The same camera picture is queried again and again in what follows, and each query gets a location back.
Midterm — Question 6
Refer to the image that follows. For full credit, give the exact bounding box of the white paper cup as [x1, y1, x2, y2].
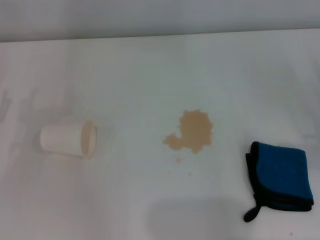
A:
[39, 120, 98, 160]

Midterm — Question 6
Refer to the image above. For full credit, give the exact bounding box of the blue rag with black trim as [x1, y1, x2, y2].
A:
[243, 141, 315, 224]

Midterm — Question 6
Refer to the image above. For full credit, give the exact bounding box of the brown water stain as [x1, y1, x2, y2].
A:
[162, 108, 216, 176]

